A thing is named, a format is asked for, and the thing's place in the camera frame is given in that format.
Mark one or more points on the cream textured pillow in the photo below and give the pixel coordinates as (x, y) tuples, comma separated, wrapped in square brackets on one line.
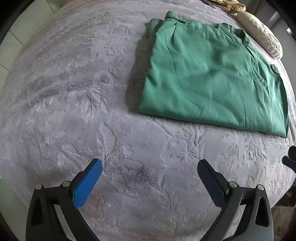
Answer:
[(261, 34)]

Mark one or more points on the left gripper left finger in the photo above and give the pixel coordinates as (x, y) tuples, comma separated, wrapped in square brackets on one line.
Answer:
[(43, 222)]

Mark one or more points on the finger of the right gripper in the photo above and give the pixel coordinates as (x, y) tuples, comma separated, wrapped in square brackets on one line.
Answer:
[(290, 160)]

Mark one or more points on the grey embossed plush blanket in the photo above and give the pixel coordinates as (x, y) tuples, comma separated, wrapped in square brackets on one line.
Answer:
[(72, 96)]

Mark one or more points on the green garment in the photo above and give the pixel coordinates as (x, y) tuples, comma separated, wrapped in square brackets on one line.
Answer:
[(212, 74)]

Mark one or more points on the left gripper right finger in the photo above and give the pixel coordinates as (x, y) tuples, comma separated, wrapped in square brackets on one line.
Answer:
[(256, 223)]

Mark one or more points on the beige crumpled cloth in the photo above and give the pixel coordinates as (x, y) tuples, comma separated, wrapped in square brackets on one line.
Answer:
[(229, 6)]

